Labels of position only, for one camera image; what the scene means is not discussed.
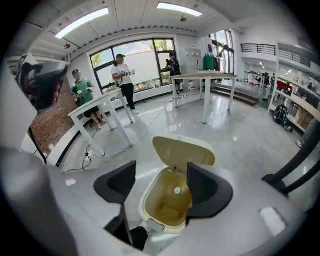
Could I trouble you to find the beige metal lockers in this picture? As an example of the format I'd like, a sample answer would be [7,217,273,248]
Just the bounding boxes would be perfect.
[184,47,203,75]

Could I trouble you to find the cream open-lid trash bin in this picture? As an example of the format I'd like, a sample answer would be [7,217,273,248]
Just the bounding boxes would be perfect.
[138,134,216,235]

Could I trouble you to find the black framed window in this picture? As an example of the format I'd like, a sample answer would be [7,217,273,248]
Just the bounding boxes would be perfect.
[89,38,177,95]

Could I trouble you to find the black metal railing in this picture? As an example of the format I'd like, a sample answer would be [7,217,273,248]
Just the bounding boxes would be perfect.
[240,42,312,68]

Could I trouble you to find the green hanging garments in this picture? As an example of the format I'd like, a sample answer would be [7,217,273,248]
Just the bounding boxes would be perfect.
[202,52,221,72]

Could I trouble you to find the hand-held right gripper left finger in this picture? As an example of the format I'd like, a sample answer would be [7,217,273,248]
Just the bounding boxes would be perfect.
[93,160,137,218]

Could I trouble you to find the white rectangular desk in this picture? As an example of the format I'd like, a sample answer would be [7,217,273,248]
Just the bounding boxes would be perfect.
[67,89,135,157]

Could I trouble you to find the ceiling light panel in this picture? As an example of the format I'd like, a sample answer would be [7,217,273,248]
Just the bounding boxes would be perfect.
[54,6,110,40]
[156,1,203,18]

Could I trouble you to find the long white cable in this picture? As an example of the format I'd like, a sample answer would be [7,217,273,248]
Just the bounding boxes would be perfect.
[56,106,167,167]

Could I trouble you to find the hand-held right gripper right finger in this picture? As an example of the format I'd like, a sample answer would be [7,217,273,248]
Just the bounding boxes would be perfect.
[186,161,234,225]

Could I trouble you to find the white storage shelf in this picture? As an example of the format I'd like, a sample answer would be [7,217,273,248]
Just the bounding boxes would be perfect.
[267,42,320,133]

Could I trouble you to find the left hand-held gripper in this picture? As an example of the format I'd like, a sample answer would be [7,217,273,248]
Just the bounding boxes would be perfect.
[0,53,69,151]

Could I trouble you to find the wooden steps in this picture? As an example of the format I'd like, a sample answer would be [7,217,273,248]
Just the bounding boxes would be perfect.
[211,83,258,107]

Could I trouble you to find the cardboard box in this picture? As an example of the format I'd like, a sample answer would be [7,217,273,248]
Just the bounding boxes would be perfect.
[294,108,307,125]
[301,113,315,130]

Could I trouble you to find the black white striped backpack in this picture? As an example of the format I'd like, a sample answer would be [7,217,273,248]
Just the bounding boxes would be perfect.
[272,103,291,127]

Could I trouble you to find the clear bottle with green cap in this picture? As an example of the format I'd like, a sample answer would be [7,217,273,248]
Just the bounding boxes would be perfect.
[164,184,192,213]

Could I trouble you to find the wooden desk with white legs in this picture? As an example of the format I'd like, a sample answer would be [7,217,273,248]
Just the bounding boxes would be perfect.
[170,72,238,125]

